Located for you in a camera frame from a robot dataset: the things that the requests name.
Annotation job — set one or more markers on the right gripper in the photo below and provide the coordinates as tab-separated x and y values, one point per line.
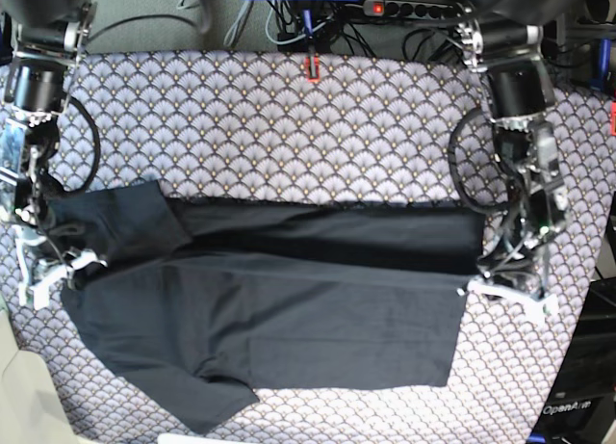
38	278

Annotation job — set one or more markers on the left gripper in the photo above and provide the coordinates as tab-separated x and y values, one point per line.
537	308

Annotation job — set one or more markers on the black T-shirt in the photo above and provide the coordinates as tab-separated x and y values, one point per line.
203	302

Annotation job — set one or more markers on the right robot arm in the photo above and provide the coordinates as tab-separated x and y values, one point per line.
49	44

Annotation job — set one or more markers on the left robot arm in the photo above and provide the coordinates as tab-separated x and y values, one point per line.
502	44

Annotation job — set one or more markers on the black OpenArm box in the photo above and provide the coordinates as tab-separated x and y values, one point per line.
581	404

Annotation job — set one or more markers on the red clamp right edge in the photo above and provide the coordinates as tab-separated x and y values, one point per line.
613	118

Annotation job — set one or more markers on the fan patterned table cloth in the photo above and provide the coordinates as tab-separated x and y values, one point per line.
252	126

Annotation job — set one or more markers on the red black table clamp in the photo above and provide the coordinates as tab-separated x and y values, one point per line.
312	68

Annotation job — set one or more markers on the white power strip red switch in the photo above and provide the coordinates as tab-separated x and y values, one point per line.
407	10

